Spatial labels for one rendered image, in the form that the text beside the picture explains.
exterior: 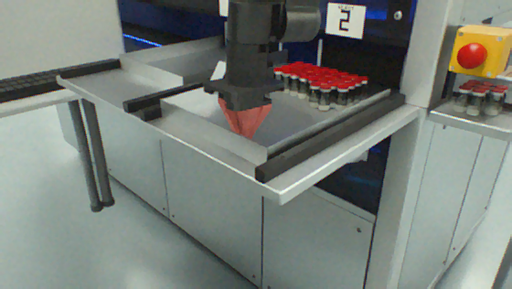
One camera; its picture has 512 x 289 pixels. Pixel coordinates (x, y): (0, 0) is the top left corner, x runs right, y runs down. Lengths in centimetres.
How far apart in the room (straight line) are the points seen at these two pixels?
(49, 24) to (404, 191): 107
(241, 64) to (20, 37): 91
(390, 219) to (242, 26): 59
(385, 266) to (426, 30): 54
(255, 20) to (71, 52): 95
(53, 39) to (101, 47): 15
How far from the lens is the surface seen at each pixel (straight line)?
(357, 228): 100
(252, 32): 50
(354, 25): 83
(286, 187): 50
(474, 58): 72
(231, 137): 57
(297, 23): 54
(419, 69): 79
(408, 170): 86
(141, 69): 96
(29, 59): 134
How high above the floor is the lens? 116
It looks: 27 degrees down
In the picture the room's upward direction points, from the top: straight up
